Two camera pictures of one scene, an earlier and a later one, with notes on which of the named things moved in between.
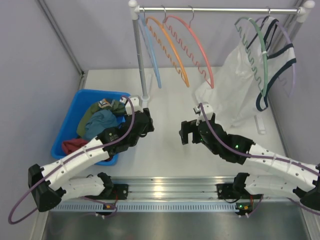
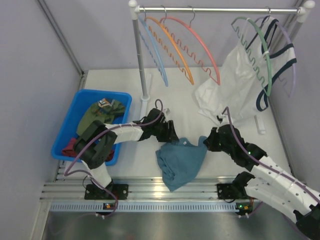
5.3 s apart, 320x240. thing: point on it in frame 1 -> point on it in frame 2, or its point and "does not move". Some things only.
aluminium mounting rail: (173, 188) does not move
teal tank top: (99, 121) -> (180, 160)
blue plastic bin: (84, 100) does not move
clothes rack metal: (304, 11) does not move
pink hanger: (186, 48) -> (200, 38)
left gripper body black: (146, 121) -> (167, 129)
